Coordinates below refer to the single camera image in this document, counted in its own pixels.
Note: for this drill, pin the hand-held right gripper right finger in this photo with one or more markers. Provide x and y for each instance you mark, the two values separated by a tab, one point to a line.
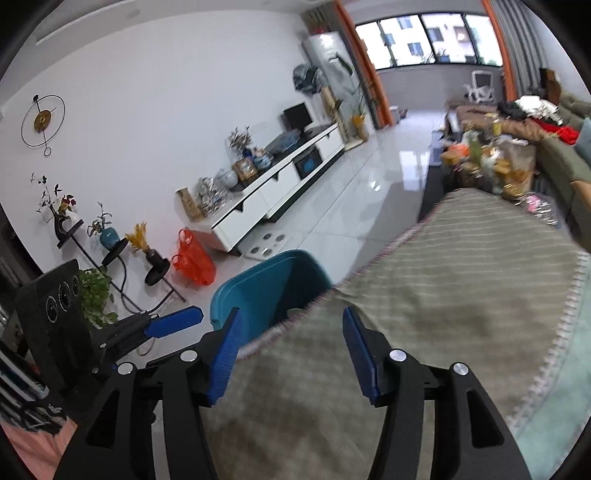
362	357

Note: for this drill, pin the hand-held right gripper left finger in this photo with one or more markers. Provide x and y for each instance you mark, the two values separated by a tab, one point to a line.
226	357

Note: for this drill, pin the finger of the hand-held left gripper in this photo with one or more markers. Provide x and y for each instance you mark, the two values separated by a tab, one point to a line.
175	321

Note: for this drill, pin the teal plastic bin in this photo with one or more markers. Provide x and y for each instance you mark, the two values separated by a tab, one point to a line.
258	295

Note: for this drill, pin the green potted plant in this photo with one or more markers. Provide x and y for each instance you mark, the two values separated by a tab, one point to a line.
94	295

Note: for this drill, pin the orange plastic bag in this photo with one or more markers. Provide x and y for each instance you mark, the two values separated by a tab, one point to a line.
194	264

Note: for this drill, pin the black vase yellow grass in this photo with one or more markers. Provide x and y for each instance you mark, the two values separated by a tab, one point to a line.
150	253

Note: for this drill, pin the black metal plant stand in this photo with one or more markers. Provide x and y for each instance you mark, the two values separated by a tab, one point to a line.
120	272

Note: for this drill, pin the teal vase with plant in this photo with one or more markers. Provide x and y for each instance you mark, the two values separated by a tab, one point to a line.
108	236

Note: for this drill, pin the green checked blanket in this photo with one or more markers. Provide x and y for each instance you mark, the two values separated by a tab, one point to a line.
452	286

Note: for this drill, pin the black sculpture red leaves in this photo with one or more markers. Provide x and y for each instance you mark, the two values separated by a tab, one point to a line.
57	207

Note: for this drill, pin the gold gift box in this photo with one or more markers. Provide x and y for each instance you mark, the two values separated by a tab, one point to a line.
189	203

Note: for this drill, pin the white bathroom scale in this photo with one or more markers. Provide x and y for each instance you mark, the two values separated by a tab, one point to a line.
267	244

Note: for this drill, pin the silver ornaments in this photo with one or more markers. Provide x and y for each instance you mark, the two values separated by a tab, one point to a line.
210	194

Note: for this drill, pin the white ceramic jar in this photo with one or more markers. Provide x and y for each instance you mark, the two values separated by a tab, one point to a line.
226	177

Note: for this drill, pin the white black tv cabinet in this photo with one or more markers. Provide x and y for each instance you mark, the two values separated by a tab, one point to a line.
281	184

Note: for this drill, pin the blue white porcelain jar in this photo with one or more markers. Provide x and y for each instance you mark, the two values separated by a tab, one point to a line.
263	159

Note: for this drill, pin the vase with leafy branches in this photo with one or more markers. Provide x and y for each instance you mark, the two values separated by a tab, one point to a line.
241	138

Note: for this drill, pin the blue decorative plate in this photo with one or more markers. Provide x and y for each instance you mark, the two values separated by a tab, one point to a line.
282	141

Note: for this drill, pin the cluttered dark coffee table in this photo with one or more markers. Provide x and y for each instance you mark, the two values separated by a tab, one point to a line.
480	170

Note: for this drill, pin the black monitor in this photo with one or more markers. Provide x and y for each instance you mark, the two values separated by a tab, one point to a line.
295	115

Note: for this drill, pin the tall green plant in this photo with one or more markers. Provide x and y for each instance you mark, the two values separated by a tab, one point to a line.
353	92

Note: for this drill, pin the orange cushion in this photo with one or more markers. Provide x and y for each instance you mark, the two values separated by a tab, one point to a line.
582	194

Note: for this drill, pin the teal patterned bundle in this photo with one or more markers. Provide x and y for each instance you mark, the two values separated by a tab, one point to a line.
307	78

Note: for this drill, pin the green sofa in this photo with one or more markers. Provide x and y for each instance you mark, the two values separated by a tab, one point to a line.
565	157

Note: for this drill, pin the orange curtain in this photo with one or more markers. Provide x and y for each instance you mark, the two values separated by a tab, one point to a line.
501	46
364	64

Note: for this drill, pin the white standing air conditioner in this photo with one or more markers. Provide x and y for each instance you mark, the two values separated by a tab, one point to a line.
330	64

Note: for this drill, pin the white chair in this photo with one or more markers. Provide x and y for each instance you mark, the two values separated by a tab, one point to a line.
480	85

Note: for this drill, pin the pile of dark clothes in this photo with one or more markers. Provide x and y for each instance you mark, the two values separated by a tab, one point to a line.
528	108

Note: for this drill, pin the red cloth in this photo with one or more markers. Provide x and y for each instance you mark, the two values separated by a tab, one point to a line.
565	134

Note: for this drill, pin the large window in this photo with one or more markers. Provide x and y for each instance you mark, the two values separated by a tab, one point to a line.
429	39

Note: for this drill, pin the grey curtain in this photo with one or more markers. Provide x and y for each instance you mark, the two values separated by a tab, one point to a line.
521	46

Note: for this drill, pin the gold picture frame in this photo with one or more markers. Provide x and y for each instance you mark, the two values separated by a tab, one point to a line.
244	169

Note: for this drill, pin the round wall clock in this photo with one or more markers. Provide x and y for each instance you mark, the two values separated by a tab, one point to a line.
44	120

